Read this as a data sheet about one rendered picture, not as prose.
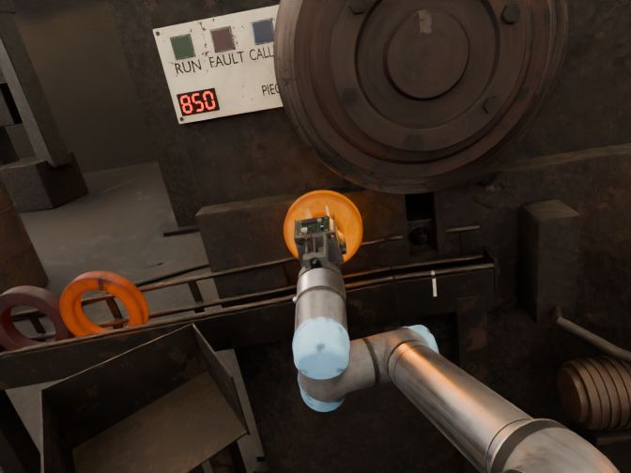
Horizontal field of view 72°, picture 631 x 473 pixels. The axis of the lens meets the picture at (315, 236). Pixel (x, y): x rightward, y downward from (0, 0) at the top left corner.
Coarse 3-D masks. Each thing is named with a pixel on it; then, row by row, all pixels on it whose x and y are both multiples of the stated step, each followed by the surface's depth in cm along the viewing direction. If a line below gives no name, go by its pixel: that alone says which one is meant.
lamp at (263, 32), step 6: (252, 24) 82; (258, 24) 82; (264, 24) 82; (270, 24) 82; (258, 30) 82; (264, 30) 82; (270, 30) 82; (258, 36) 83; (264, 36) 83; (270, 36) 83; (258, 42) 83
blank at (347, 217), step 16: (320, 192) 84; (336, 192) 85; (304, 208) 84; (320, 208) 84; (336, 208) 84; (352, 208) 84; (288, 224) 86; (352, 224) 85; (288, 240) 87; (352, 240) 86
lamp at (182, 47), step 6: (186, 36) 83; (174, 42) 84; (180, 42) 84; (186, 42) 84; (174, 48) 84; (180, 48) 84; (186, 48) 84; (180, 54) 85; (186, 54) 85; (192, 54) 85
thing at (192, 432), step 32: (128, 352) 77; (160, 352) 81; (192, 352) 84; (64, 384) 73; (96, 384) 76; (128, 384) 79; (160, 384) 82; (192, 384) 84; (224, 384) 73; (64, 416) 74; (96, 416) 77; (128, 416) 80; (160, 416) 78; (192, 416) 76; (224, 416) 75; (64, 448) 71; (96, 448) 75; (128, 448) 73; (160, 448) 72; (192, 448) 70; (224, 448) 69
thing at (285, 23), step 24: (288, 0) 69; (552, 0) 67; (288, 24) 70; (552, 24) 69; (288, 48) 72; (552, 48) 70; (288, 72) 73; (552, 72) 71; (288, 96) 75; (528, 120) 74; (312, 144) 78; (504, 144) 76; (336, 168) 79; (360, 168) 79; (480, 168) 78; (408, 192) 80
